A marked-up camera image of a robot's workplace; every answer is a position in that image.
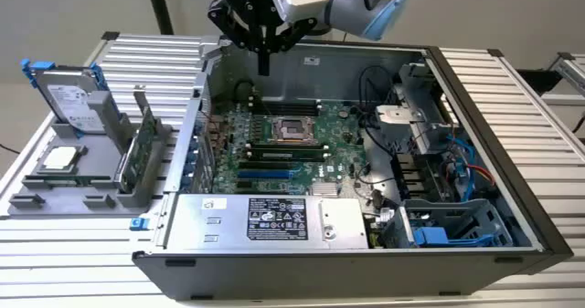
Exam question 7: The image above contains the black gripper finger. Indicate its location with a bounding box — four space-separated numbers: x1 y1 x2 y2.
263 17 319 76
207 0 264 76

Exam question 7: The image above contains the black Nvidia graphics card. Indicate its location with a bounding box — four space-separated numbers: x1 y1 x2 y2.
113 84 161 194

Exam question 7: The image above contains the black stand pole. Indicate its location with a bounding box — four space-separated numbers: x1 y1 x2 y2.
144 0 175 35

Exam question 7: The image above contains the CPU socket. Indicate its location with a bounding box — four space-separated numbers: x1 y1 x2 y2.
268 115 316 143

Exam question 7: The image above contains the green motherboard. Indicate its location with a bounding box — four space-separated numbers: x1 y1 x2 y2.
200 99 371 199

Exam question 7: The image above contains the black RAM slot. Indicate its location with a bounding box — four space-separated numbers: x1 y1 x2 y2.
245 142 330 151

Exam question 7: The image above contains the installed RAM stick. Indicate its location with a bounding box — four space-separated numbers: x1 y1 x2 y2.
248 149 328 162

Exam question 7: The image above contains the metal drive cage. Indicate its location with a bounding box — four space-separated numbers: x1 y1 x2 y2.
374 61 462 155

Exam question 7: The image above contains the black expansion slot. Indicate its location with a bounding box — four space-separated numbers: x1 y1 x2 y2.
236 162 294 172

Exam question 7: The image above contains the hard disk in blue carrier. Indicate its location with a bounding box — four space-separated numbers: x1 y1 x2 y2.
20 58 108 140

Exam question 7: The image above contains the blue expansion slot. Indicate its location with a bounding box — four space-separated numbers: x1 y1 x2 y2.
236 170 294 182

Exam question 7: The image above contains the silver heat sink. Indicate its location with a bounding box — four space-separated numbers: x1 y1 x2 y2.
310 183 342 196

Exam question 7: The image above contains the grey parts rack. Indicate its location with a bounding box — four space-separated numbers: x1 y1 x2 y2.
6 90 177 218

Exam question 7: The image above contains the silver CPU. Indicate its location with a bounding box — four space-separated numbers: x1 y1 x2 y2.
38 146 88 170

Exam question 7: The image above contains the green RAM stick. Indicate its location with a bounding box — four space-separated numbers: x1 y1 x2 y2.
22 173 111 188

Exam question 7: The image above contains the grey power supply unit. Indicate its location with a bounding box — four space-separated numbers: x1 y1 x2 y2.
161 193 370 251

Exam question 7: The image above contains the blue disk carrier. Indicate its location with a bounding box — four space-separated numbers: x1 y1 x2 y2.
412 227 448 247

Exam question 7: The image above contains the black open PC case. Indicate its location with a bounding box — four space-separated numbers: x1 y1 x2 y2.
131 34 574 302

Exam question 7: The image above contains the short black wire loop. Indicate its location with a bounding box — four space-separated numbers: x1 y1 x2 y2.
232 78 256 105

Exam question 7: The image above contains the blue wire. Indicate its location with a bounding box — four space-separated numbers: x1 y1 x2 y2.
444 133 479 203

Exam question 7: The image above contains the black table bracket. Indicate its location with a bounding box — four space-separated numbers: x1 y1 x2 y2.
515 68 563 94

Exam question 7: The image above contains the red wire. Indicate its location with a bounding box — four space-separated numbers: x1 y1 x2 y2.
470 166 497 185

